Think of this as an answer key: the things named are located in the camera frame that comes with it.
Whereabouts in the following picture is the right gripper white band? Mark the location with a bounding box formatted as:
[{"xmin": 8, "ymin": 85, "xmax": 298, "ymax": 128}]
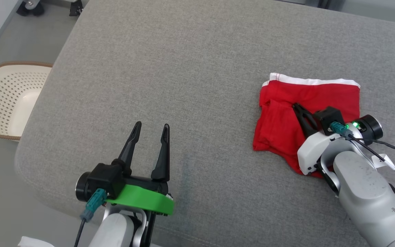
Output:
[{"xmin": 292, "ymin": 103, "xmax": 384, "ymax": 175}]

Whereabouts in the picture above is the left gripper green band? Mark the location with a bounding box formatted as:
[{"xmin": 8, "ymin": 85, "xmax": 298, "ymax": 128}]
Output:
[{"xmin": 75, "ymin": 121, "xmax": 175, "ymax": 216}]

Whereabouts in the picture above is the red shorts white waistband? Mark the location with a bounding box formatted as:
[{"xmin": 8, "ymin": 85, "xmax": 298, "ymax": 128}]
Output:
[{"xmin": 252, "ymin": 72, "xmax": 361, "ymax": 179}]

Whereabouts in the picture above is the white tape strip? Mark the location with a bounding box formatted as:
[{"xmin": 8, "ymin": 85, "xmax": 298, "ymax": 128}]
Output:
[{"xmin": 17, "ymin": 236, "xmax": 56, "ymax": 247}]

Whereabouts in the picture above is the cream perforated laundry basket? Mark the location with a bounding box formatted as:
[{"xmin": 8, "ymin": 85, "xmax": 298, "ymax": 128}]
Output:
[{"xmin": 0, "ymin": 62, "xmax": 53, "ymax": 141}]

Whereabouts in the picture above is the black stand foot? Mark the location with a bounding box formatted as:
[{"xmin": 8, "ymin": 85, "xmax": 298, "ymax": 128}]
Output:
[{"xmin": 69, "ymin": 0, "xmax": 83, "ymax": 17}]

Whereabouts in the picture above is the black caster wheel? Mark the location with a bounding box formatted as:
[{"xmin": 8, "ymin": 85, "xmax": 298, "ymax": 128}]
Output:
[{"xmin": 16, "ymin": 0, "xmax": 45, "ymax": 17}]

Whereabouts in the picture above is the black right cable teal connector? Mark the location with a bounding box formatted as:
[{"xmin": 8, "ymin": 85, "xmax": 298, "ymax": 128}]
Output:
[{"xmin": 331, "ymin": 122, "xmax": 395, "ymax": 199}]

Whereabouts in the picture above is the white paper cable label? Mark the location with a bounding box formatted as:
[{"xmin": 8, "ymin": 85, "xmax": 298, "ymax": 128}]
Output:
[{"xmin": 372, "ymin": 154, "xmax": 395, "ymax": 171}]

